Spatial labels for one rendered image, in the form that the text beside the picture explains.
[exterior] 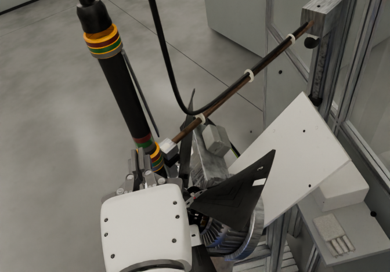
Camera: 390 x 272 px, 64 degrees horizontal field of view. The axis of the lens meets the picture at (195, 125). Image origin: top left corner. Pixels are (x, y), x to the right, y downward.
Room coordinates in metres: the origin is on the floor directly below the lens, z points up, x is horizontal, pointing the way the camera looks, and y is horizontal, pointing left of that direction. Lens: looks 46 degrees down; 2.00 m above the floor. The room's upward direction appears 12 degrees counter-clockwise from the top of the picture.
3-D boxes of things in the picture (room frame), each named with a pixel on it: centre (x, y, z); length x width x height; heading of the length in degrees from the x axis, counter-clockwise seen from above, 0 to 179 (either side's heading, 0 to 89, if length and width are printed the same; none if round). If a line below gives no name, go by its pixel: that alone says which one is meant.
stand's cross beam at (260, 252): (0.52, -0.12, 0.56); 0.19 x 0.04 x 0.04; 93
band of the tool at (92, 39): (0.37, 0.09, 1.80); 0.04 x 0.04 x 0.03
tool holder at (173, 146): (0.38, 0.09, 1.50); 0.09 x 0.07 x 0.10; 128
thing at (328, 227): (0.42, -0.40, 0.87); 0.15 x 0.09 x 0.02; 7
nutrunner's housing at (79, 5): (0.37, 0.09, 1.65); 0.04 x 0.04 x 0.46
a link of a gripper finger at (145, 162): (0.26, 0.07, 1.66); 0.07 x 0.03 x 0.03; 3
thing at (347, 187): (0.59, -0.48, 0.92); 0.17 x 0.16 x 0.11; 93
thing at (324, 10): (0.76, -0.40, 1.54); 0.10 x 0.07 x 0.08; 128
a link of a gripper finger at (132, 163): (0.26, 0.10, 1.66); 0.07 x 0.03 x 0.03; 3
